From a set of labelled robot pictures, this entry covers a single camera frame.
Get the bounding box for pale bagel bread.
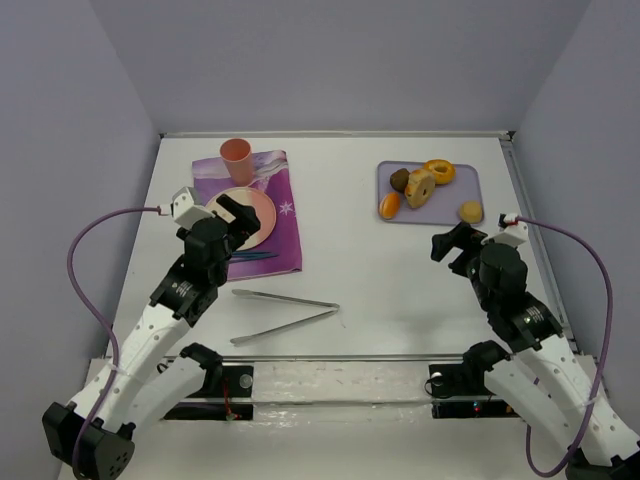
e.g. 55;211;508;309
404;169;436;209

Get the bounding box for metal tongs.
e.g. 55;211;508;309
230;289;341;347

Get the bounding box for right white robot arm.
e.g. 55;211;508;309
425;214;639;479

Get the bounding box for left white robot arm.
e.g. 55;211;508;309
42;187;261;479

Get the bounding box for orange bread roll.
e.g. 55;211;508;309
378;191;402;220

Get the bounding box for dark blue fork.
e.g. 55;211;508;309
230;251;278;263

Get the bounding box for pink cream plate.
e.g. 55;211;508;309
206;187;277;250

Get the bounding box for small yellow muffin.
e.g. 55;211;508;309
458;201;484;224

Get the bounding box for lavender tray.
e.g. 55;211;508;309
376;161;484;226

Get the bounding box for purple placemat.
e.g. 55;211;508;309
192;150;302;281

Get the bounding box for pink cup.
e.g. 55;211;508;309
219;138;254;186

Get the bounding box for glazed yellow donut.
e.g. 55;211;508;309
424;159;456;185

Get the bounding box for brown chocolate bun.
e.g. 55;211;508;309
389;168;410;194

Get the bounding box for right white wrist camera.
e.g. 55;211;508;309
493;213;529;248

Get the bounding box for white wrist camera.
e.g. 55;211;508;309
170;186;213;230
493;213;529;248

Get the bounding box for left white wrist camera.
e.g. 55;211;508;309
170;186;213;230

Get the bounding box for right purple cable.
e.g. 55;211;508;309
517;216;614;476

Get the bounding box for purple cable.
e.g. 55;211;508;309
517;216;614;476
66;206;170;480

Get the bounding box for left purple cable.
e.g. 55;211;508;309
66;206;170;480

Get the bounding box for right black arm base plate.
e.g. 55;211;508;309
424;363;518;420

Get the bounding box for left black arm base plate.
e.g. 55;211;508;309
163;365;254;421

